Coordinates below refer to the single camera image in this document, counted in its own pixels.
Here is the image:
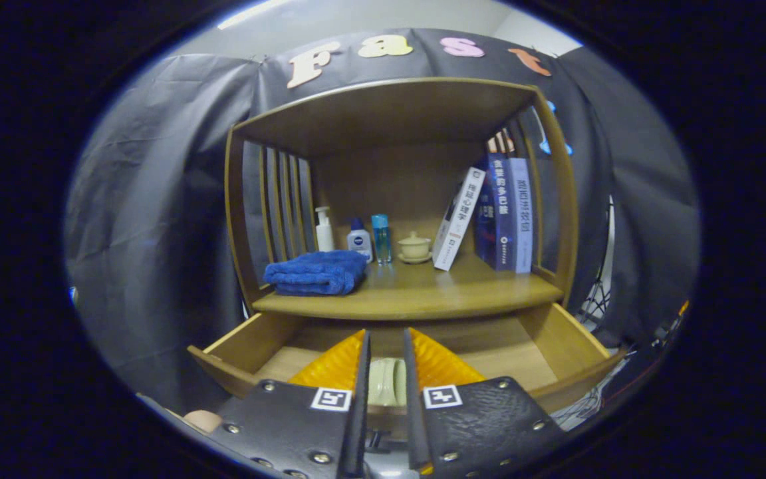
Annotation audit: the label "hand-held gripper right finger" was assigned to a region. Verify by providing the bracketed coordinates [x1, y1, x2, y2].
[402, 327, 568, 476]

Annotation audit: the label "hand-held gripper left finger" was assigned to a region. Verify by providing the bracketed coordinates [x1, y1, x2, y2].
[212, 329, 372, 478]

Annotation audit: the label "black drawer knob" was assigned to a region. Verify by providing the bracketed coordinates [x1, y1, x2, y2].
[366, 431, 412, 456]

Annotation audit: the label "pale green handled scrub brush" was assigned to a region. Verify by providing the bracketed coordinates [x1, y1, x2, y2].
[368, 358, 407, 408]

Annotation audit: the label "wooden drawer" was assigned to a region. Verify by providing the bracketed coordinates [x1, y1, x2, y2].
[187, 303, 626, 433]

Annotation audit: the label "wooden countertop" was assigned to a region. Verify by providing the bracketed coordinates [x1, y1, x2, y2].
[252, 251, 565, 321]

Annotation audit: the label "wooden cabinet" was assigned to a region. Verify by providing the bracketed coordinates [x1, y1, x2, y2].
[225, 77, 580, 323]

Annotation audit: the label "blue folded towel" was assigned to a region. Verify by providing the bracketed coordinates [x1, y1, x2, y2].
[263, 250, 369, 297]

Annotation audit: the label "person's beige trousers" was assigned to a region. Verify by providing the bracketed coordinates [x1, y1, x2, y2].
[184, 409, 223, 434]

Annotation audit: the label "cream lidded teacup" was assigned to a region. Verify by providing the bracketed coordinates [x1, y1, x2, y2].
[397, 231, 434, 265]

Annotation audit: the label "white bottle with blue cap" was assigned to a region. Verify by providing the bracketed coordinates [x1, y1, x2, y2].
[347, 218, 374, 263]

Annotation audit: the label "clear blue bottle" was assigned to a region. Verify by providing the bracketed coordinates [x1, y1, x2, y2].
[371, 214, 392, 265]

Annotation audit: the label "white pump bottle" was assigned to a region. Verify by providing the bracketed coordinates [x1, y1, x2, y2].
[315, 206, 335, 253]

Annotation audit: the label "white book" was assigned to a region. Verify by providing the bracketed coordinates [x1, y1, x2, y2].
[432, 166, 487, 272]

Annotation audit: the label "dark blue book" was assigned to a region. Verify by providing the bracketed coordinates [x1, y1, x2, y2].
[475, 153, 517, 272]

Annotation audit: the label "black backdrop stand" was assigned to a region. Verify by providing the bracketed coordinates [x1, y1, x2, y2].
[579, 196, 616, 333]

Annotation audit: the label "pale blue book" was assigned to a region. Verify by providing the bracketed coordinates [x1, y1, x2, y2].
[508, 157, 533, 274]

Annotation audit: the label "black backdrop cloth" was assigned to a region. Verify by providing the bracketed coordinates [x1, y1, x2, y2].
[64, 28, 702, 413]

